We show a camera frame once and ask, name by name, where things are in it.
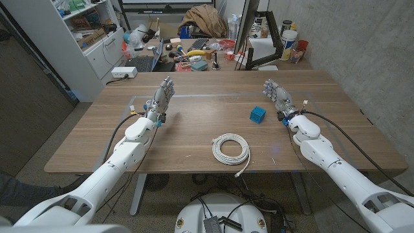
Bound open black laptop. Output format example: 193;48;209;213
124;38;175;72

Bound white canister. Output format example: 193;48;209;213
279;29;298;61

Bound black flat monitor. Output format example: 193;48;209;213
233;0;261;55

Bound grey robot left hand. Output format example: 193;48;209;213
144;76;176;122

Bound clear drinking glass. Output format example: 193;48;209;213
290;47;305;64

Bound white paper sheet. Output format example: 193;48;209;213
248;38;276;61

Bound black keyboard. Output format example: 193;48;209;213
186;38;210;52

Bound person in dark clothes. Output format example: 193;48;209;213
0;171;62;208

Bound clear plastic bottle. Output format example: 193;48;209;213
227;14;242;41

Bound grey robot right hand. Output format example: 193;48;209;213
262;78;298;115

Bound grey table leg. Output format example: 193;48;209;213
129;173;148;217
290;171;312;216

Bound white power strip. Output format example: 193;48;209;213
111;66;138;79

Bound red cup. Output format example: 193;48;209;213
296;39;309;54

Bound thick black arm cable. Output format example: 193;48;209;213
102;111;146;164
300;109;414;197

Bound whiteboard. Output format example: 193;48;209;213
116;0;217;14

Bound white shelf cabinet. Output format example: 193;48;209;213
0;0;127;103

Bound black round fan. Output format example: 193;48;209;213
144;173;170;192

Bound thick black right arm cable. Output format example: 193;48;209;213
300;109;414;197

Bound white Ethernet cable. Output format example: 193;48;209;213
211;133;252;178

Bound cardboard box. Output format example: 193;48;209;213
76;28;107;49

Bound dark-lid jar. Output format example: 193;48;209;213
280;19;293;36

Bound blue block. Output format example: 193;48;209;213
249;105;267;124

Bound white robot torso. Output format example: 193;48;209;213
174;193;268;233

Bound clear plastic bag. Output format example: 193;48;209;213
127;24;148;49

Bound brown jacket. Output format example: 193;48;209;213
177;4;228;39

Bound teal box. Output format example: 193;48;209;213
190;60;209;72

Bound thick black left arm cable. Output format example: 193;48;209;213
102;111;146;164

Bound silver metal bell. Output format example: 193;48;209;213
211;51;221;71

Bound red bowl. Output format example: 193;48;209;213
218;39;237;50

